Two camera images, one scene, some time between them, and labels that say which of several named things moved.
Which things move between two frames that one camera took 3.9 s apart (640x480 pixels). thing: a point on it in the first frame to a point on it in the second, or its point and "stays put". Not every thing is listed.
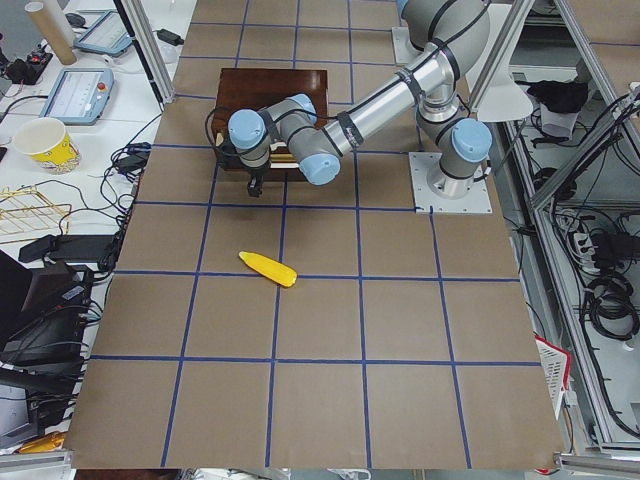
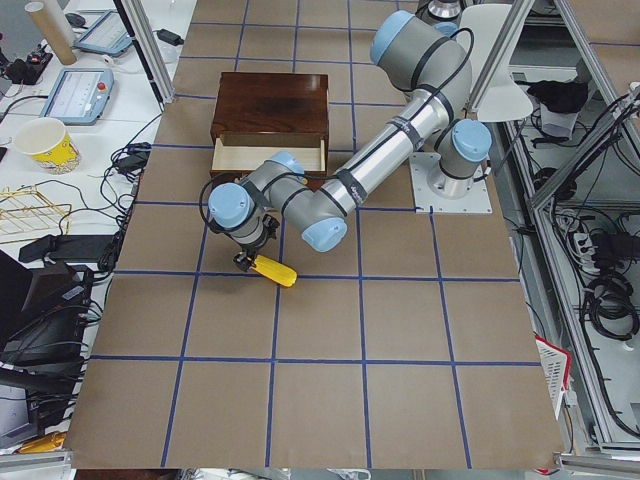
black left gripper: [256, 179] to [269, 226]
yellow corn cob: [280, 275] stays put
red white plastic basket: [555, 363] stays put
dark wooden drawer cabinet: [259, 88] stays put
